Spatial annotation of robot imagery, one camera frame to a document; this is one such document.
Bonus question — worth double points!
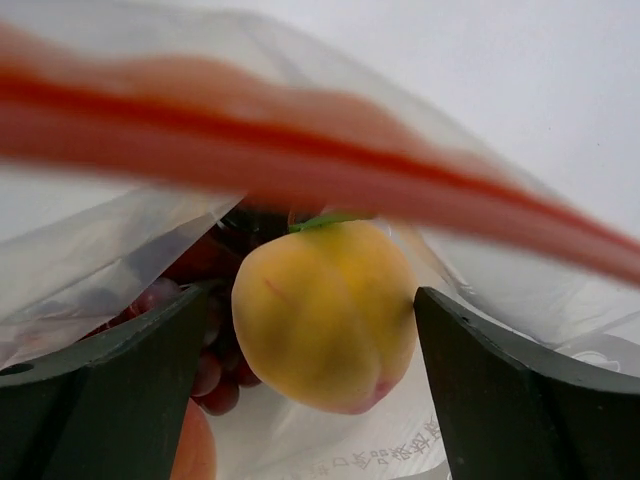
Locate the clear zip top bag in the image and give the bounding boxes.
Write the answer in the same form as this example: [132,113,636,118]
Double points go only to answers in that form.
[1,1,639,479]

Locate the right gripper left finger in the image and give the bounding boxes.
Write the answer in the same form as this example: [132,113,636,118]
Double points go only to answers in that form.
[1,285,208,480]

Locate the yellow fake peach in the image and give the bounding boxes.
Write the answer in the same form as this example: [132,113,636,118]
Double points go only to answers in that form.
[231,220,417,415]

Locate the orange fake peach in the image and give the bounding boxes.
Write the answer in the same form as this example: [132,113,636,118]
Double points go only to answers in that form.
[170,399,217,480]

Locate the dark red fake apple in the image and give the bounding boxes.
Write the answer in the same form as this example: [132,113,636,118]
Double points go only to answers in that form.
[162,198,323,285]

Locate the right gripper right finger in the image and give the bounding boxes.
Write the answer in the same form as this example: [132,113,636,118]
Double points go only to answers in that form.
[414,288,639,479]

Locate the purple fake grapes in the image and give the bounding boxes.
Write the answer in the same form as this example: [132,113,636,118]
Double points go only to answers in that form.
[88,277,261,416]

